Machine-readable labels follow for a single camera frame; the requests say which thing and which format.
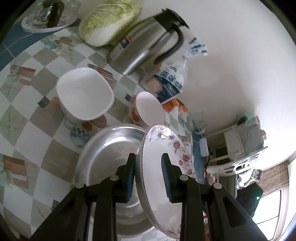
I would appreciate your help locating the large stainless steel plate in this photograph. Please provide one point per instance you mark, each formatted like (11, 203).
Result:
(102, 155)

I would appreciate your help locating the floral rimmed round plate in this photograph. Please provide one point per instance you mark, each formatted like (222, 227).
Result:
(163, 215)

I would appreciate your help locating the strawberry pattern red-rimmed bowl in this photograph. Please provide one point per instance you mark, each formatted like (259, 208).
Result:
(145, 111)

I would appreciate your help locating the white tray with glasses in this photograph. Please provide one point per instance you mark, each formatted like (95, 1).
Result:
(36, 21)

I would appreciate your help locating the white plastic shelf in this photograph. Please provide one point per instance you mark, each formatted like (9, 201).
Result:
(235, 149)

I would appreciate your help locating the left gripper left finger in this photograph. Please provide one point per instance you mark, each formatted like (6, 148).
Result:
(90, 205)

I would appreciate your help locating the stainless steel thermos jug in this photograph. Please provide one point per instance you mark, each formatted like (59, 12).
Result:
(145, 39)

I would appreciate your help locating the orange snack packet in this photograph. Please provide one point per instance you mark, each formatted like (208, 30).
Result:
(171, 105)
(182, 107)

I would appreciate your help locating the napa cabbage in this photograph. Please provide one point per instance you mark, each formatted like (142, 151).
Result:
(108, 21)

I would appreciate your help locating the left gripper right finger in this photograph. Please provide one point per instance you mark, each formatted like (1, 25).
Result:
(227, 219)

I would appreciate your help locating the toast bread bag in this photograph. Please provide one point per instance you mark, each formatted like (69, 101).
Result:
(168, 82)

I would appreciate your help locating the white square bowl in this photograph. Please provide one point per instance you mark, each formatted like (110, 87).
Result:
(84, 94)

